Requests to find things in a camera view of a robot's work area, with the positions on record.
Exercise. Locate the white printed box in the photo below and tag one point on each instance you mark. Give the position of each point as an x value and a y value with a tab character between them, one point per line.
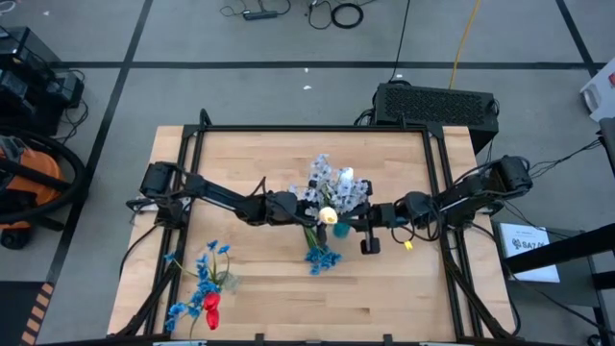
533	264

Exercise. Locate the black metal table frame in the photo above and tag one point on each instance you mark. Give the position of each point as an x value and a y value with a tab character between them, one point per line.
312	128

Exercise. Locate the black power strip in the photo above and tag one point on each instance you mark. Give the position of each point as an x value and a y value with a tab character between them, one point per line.
259	15

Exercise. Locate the black mesh computer case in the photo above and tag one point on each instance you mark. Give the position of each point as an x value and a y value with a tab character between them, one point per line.
432	103

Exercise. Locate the orange vacuum cleaner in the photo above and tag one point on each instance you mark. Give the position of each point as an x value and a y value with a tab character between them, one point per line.
43	163

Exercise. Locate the blue artificial flower bunch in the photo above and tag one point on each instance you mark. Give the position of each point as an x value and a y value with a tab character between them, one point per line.
324	259
204	276

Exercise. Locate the red artificial tulip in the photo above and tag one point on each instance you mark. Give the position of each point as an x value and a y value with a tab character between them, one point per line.
211	301
213	318

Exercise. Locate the black equipment boxes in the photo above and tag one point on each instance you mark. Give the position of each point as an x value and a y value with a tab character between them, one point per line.
24	86

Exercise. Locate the cream yellow artificial tulip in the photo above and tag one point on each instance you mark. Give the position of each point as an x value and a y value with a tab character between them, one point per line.
328	215

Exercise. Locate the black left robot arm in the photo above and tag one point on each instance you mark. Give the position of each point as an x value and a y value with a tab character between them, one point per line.
216	194

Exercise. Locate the white artificial tulip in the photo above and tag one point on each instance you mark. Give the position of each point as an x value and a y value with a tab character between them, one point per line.
347	173

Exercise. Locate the black metal stand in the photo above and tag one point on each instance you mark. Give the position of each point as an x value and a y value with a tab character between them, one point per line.
552	250

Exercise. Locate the white cardboard box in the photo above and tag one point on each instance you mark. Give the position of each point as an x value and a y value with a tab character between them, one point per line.
600	96

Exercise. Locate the orange shop vacuum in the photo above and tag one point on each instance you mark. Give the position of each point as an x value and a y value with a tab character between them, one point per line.
79	170

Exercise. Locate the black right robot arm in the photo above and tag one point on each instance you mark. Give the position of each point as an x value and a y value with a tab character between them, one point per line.
480	187

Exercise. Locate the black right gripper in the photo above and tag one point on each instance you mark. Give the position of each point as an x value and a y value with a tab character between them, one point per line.
384	216

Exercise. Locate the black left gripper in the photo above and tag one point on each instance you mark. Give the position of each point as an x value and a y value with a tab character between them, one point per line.
286	209

